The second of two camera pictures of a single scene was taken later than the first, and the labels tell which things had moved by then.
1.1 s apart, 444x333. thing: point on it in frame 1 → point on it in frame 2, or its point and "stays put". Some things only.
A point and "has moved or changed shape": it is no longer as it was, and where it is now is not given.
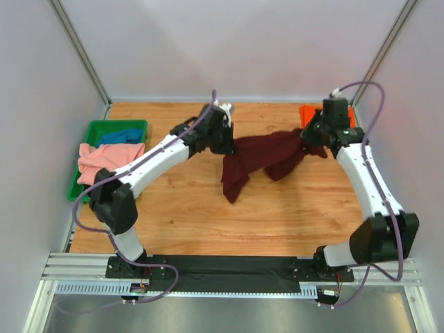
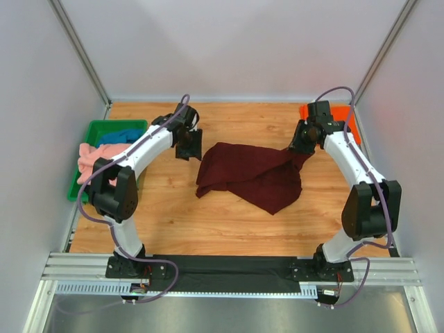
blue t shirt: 123,137 stays put
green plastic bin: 96,130 stays put
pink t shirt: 107,156 stays put
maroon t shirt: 275,153 has moved or changed shape
